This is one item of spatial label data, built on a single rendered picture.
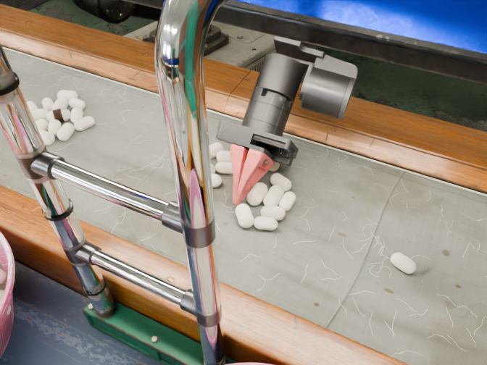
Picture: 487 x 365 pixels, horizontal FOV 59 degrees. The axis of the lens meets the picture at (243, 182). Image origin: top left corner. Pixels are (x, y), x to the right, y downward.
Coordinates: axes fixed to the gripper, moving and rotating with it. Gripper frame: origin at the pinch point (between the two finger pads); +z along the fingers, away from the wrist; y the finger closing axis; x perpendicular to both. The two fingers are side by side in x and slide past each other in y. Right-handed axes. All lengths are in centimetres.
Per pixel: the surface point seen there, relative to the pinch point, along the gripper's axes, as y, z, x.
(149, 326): -2.3, 17.4, -8.4
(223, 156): -5.7, -5.1, 4.3
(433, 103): 25, -71, 156
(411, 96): 15, -72, 156
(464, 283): 29.5, 0.7, 2.4
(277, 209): 5.5, -0.3, 0.4
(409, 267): 23.0, 1.0, 0.1
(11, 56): -59, -12, 11
